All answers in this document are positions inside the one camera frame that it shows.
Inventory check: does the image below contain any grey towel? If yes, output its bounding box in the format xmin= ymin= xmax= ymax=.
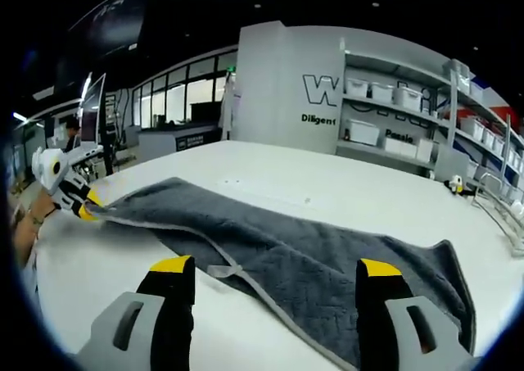
xmin=88 ymin=176 xmax=478 ymax=371

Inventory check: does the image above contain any person's left hand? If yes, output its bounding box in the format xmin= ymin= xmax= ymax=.
xmin=27 ymin=188 xmax=62 ymax=217

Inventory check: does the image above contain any large white-framed screen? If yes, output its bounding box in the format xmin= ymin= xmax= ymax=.
xmin=67 ymin=72 xmax=108 ymax=167

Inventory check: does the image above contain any grey counter cabinet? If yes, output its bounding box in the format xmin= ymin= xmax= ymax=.
xmin=137 ymin=123 xmax=224 ymax=163

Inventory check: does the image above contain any dark hanging banner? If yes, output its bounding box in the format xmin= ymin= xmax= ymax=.
xmin=67 ymin=0 xmax=151 ymax=59

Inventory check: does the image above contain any small white yellow device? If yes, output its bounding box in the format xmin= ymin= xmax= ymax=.
xmin=445 ymin=174 xmax=476 ymax=198

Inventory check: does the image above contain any hanging white coat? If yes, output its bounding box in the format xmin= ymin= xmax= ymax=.
xmin=219 ymin=72 xmax=238 ymax=143

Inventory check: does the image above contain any row of white storage bins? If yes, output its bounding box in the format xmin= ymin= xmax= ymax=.
xmin=444 ymin=58 xmax=524 ymax=202
xmin=346 ymin=75 xmax=435 ymax=163

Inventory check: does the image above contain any grey metal shelf unit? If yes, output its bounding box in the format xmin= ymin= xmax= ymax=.
xmin=433 ymin=57 xmax=524 ymax=208
xmin=335 ymin=38 xmax=447 ymax=171

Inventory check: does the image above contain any thin wrist bracelet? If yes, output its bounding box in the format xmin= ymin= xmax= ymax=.
xmin=26 ymin=209 xmax=56 ymax=227

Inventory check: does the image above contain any metal wire rack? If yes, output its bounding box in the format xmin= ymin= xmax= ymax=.
xmin=470 ymin=172 xmax=524 ymax=257

